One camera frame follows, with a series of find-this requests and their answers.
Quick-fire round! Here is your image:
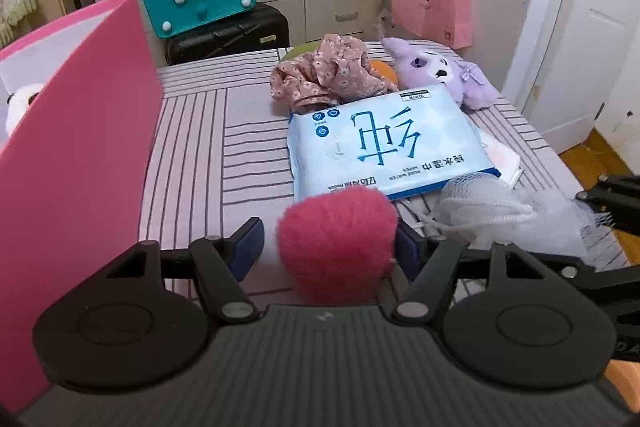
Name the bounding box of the black suitcase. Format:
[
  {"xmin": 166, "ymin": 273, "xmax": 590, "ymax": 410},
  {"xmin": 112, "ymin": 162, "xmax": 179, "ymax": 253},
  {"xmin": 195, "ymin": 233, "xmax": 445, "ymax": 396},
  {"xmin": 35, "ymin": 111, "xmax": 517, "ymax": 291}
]
[{"xmin": 165, "ymin": 3, "xmax": 291, "ymax": 66}]

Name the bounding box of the white panda plush toy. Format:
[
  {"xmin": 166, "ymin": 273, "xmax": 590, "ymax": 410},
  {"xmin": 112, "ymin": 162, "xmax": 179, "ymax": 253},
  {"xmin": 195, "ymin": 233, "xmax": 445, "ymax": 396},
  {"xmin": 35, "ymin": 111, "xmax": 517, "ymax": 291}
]
[{"xmin": 4, "ymin": 83, "xmax": 47, "ymax": 138}]

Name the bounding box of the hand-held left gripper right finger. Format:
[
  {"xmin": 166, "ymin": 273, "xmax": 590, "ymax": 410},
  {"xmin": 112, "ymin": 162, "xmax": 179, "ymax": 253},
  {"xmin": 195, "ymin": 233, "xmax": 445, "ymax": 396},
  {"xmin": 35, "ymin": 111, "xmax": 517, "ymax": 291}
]
[{"xmin": 392, "ymin": 222, "xmax": 547, "ymax": 324}]

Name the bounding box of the blue wet wipes packet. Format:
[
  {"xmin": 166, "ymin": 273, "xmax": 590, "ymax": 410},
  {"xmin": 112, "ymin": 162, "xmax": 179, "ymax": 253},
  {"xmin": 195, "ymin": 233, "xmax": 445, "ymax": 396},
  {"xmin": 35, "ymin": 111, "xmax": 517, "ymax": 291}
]
[{"xmin": 287, "ymin": 86, "xmax": 502, "ymax": 204}]

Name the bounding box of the pink floral cloth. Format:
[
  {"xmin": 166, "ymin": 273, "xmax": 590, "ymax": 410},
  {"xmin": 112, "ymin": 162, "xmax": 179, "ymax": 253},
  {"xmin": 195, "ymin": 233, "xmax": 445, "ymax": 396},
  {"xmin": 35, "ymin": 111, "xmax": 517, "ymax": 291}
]
[{"xmin": 270, "ymin": 33, "xmax": 401, "ymax": 112}]

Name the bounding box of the purple plush toy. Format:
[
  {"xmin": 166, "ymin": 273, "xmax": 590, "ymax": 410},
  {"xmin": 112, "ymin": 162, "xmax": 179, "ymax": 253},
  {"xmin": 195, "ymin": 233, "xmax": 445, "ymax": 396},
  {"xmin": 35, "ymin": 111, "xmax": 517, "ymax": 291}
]
[{"xmin": 381, "ymin": 37, "xmax": 501, "ymax": 110}]

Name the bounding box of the green plush pear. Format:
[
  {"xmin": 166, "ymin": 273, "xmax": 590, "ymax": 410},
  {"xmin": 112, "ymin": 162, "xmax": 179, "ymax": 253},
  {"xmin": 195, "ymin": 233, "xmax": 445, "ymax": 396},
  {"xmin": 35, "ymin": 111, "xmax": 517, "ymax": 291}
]
[{"xmin": 282, "ymin": 44, "xmax": 321, "ymax": 62}]

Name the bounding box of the pink storage box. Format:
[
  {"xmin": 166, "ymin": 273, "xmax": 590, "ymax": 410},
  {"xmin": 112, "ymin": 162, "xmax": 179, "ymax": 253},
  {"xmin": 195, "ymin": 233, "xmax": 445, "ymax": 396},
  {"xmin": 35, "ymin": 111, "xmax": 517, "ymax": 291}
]
[{"xmin": 0, "ymin": 0, "xmax": 163, "ymax": 413}]

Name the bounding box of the white door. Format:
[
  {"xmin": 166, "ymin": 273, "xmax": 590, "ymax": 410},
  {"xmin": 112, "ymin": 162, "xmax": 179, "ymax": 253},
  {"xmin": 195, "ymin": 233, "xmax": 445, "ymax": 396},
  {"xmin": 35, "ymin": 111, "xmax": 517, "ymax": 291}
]
[{"xmin": 500, "ymin": 0, "xmax": 640, "ymax": 154}]

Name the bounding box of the orange plush ball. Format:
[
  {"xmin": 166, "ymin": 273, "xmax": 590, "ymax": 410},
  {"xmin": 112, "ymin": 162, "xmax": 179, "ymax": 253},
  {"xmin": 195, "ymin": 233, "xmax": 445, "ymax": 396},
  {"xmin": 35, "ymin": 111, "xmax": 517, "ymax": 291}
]
[{"xmin": 369, "ymin": 59, "xmax": 401, "ymax": 84}]

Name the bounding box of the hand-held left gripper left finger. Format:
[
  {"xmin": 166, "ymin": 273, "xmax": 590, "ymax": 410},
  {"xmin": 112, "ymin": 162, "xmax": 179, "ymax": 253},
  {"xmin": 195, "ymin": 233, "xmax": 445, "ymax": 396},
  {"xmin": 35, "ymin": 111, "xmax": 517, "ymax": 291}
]
[{"xmin": 102, "ymin": 217, "xmax": 265, "ymax": 324}]

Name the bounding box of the pink fluffy pompom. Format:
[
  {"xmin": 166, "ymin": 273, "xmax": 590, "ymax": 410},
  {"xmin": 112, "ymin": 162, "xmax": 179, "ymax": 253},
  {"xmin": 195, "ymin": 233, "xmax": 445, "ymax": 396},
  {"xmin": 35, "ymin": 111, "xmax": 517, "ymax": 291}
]
[{"xmin": 276, "ymin": 186, "xmax": 400, "ymax": 303}]

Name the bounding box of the person's orange clothing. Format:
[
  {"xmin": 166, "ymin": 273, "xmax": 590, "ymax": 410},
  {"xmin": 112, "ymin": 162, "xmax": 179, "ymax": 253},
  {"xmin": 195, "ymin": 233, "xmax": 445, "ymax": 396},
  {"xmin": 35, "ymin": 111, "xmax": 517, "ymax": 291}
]
[{"xmin": 602, "ymin": 357, "xmax": 640, "ymax": 408}]

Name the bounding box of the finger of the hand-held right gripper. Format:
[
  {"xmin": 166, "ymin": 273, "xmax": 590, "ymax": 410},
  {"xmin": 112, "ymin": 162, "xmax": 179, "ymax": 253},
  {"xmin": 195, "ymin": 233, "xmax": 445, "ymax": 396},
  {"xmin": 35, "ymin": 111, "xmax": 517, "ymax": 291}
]
[
  {"xmin": 575, "ymin": 174, "xmax": 640, "ymax": 230},
  {"xmin": 542, "ymin": 256, "xmax": 640, "ymax": 294}
]

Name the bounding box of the white pink tissue packet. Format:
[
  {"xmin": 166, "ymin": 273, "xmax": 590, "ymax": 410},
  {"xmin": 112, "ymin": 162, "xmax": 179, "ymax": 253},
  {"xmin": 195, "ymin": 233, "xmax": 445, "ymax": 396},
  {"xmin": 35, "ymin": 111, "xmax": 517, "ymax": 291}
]
[{"xmin": 477, "ymin": 127, "xmax": 523, "ymax": 186}]

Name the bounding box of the striped tablecloth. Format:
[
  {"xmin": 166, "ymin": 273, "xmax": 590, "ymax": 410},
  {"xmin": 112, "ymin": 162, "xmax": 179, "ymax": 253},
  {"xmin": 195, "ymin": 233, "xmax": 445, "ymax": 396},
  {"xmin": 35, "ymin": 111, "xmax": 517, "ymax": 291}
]
[{"xmin": 140, "ymin": 39, "xmax": 631, "ymax": 303}]

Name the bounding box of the white mesh bath sponge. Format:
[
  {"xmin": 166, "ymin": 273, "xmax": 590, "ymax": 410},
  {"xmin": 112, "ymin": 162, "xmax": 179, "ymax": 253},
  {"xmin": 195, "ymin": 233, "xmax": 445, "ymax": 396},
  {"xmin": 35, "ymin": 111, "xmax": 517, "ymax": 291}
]
[{"xmin": 415, "ymin": 172, "xmax": 601, "ymax": 258}]

